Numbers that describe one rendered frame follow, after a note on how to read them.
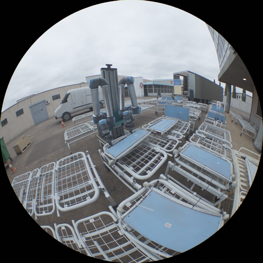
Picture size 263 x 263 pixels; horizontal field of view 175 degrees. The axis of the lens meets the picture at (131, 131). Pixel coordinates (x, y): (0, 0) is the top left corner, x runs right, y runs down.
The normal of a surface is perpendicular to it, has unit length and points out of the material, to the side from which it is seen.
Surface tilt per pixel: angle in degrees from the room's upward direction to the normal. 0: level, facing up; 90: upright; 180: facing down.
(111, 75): 90
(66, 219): 0
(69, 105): 88
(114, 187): 0
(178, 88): 91
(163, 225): 5
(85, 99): 88
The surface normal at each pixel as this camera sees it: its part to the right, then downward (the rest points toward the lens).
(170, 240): -0.02, -0.92
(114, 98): 0.70, 0.26
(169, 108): -0.73, 0.36
